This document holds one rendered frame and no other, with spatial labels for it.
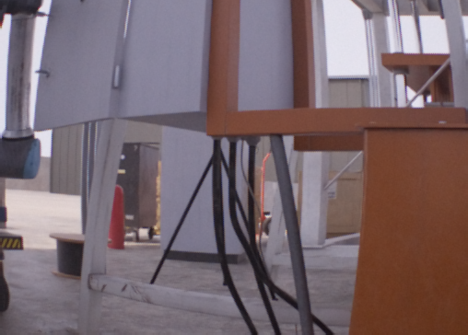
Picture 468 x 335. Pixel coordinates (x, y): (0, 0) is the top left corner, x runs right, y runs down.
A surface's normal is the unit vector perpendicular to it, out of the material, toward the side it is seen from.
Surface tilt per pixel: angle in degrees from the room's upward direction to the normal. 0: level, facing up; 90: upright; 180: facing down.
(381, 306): 90
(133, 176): 90
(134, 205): 90
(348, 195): 90
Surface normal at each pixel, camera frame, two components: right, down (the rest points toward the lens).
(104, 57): -0.70, -0.06
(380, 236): -0.46, -0.07
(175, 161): -0.18, -0.06
